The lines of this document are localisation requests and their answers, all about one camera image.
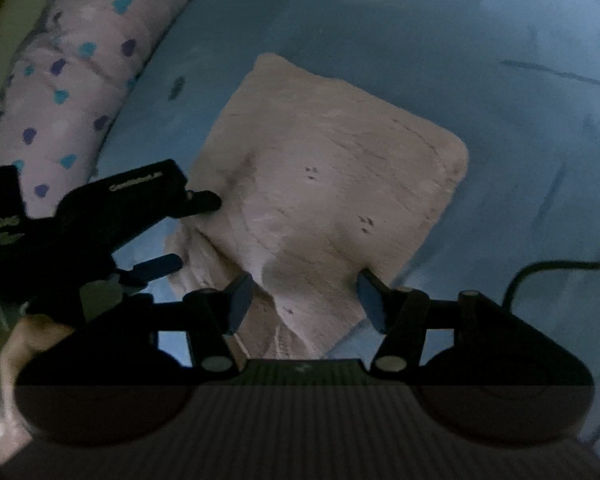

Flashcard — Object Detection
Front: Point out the blue dandelion bed sheet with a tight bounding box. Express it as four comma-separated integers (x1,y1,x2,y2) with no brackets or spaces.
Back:
89,0,600,461

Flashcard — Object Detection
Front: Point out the person's left hand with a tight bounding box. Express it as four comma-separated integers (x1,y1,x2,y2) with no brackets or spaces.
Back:
0,314,73,466

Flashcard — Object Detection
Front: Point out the black cable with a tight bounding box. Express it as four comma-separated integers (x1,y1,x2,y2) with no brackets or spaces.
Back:
502,257,600,309

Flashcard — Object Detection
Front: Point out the pink heart-print rolled quilt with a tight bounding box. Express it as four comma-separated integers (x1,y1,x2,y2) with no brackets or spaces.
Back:
0,0,189,218

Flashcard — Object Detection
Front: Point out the pink knit cardigan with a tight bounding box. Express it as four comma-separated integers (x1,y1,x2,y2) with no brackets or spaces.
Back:
166,53,469,360

